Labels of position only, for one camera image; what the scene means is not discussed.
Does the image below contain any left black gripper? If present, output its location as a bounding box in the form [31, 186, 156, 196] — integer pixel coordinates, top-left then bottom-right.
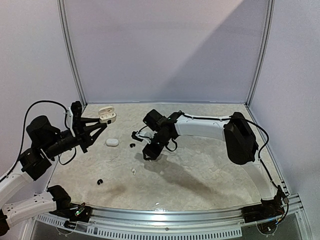
[43, 117, 107, 158]

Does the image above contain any small white charging case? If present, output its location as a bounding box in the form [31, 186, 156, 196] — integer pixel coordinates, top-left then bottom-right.
[98, 106, 117, 125]

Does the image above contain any white oval charging case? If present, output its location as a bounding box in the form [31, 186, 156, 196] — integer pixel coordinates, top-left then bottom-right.
[105, 138, 119, 147]

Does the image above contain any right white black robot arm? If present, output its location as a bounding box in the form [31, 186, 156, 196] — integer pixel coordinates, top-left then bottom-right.
[132, 109, 286, 218]

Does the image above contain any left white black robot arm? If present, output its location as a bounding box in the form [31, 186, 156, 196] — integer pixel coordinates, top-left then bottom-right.
[0, 115, 112, 236]

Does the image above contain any white stem earbud lower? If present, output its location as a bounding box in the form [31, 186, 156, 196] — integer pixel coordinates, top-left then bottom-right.
[131, 168, 137, 176]

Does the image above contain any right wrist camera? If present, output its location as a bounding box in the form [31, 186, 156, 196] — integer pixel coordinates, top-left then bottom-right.
[131, 131, 153, 144]

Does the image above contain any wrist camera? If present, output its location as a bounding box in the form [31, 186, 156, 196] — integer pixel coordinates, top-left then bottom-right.
[65, 100, 83, 137]
[131, 131, 153, 144]

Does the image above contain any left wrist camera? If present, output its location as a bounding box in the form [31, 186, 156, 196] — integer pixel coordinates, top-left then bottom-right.
[65, 100, 83, 137]

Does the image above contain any left aluminium frame post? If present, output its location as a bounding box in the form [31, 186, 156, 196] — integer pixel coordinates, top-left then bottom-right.
[57, 0, 88, 107]

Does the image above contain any aluminium frame post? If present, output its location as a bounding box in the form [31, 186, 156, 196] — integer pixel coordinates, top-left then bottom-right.
[245, 0, 275, 108]
[57, 0, 88, 107]

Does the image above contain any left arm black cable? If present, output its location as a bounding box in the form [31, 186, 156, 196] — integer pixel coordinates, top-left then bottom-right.
[0, 100, 77, 181]

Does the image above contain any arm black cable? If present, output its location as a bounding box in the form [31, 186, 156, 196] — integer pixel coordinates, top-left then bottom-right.
[137, 111, 291, 221]
[0, 100, 77, 181]

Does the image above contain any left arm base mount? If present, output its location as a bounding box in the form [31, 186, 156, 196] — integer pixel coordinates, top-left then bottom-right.
[49, 203, 93, 223]

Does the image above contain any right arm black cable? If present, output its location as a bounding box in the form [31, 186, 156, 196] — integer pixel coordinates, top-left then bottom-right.
[137, 111, 291, 221]

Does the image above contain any aluminium front rail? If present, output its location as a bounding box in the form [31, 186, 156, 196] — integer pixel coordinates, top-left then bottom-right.
[24, 194, 312, 240]

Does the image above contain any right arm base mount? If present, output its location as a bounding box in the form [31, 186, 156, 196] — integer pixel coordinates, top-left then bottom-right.
[240, 199, 288, 223]

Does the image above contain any right aluminium frame post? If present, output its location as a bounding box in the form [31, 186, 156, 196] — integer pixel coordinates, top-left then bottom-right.
[245, 0, 275, 108]

